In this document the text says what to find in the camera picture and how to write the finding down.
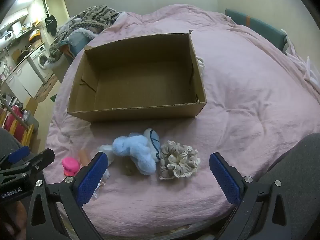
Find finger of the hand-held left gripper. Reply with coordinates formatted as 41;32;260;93
0;145;31;166
0;148;55;181

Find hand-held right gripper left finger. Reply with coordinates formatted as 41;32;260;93
26;152;108;240

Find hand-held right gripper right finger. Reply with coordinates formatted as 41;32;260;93
209;152;293;240

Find clear plastic bag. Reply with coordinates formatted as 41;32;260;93
92;166;110;200

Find beige rubber tube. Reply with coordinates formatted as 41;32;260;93
79;149;89;167

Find pink round container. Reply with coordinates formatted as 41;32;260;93
62;157;82;177

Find white cup-shaped item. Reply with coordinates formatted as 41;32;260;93
97;144;115;167

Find translucent beige cone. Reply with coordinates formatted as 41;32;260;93
122;161;137;177

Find light blue plush toy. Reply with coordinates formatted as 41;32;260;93
112;133;160;176

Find beige lace scrunchie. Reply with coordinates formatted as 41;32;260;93
158;140;201;180

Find white sock with blue trim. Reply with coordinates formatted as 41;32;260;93
144;128;160;163

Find brown cardboard box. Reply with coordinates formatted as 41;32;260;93
67;29;207;123

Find person's left hand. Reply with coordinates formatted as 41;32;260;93
0;200;27;240

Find red suitcase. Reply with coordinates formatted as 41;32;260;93
2;105;28;145

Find grey storage bin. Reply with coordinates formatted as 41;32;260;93
24;110;40;130

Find patterned floor mat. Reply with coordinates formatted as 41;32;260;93
34;76;59;103

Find person's grey pants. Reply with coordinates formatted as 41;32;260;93
0;127;320;240

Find white cabinet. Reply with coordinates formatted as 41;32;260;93
5;60;43;103

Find pink bed cover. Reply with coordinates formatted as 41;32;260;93
45;4;320;238

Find white washing machine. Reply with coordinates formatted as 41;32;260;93
27;45;54;85

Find blue pillow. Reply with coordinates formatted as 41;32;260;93
61;31;97;58

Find black garment on hanger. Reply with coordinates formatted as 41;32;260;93
45;12;58;37

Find patterned knit blanket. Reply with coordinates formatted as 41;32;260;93
45;5;125;69

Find teal headboard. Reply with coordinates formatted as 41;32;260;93
224;8;287;53

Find wooden rail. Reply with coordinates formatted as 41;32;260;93
0;95;35;148

